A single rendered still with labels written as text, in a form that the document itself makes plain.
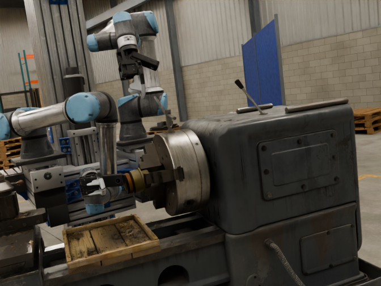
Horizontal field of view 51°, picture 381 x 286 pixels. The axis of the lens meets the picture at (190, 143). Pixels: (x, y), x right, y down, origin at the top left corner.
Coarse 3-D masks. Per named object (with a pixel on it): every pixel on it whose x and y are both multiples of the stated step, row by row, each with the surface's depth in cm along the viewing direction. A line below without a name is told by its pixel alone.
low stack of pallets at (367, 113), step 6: (360, 108) 939; (366, 108) 921; (372, 108) 904; (378, 108) 898; (354, 114) 837; (360, 114) 830; (366, 114) 820; (372, 114) 900; (378, 114) 857; (354, 120) 840; (360, 120) 843; (366, 120) 821; (372, 120) 821; (378, 120) 860; (354, 126) 850; (360, 126) 857; (366, 126) 822; (372, 126) 824; (378, 126) 861; (372, 132) 821
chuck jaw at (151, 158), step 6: (144, 144) 153; (150, 144) 154; (144, 150) 154; (150, 150) 152; (144, 156) 150; (150, 156) 150; (156, 156) 151; (144, 162) 148; (150, 162) 149; (156, 162) 149; (144, 168) 147; (150, 168) 148; (156, 168) 150; (162, 168) 152
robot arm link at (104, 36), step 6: (108, 24) 197; (102, 30) 177; (108, 30) 177; (114, 30) 183; (90, 36) 168; (96, 36) 168; (102, 36) 167; (108, 36) 167; (90, 42) 168; (96, 42) 167; (102, 42) 167; (108, 42) 167; (90, 48) 169; (96, 48) 169; (102, 48) 169; (108, 48) 169
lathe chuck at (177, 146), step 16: (160, 144) 145; (176, 144) 139; (160, 160) 149; (176, 160) 136; (192, 160) 137; (192, 176) 136; (176, 192) 136; (192, 192) 138; (176, 208) 140; (192, 208) 143
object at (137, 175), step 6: (138, 168) 145; (126, 174) 143; (132, 174) 142; (138, 174) 142; (126, 180) 141; (132, 180) 142; (138, 180) 142; (144, 180) 142; (126, 186) 142; (132, 186) 141; (138, 186) 142; (144, 186) 142; (126, 192) 145; (132, 192) 143
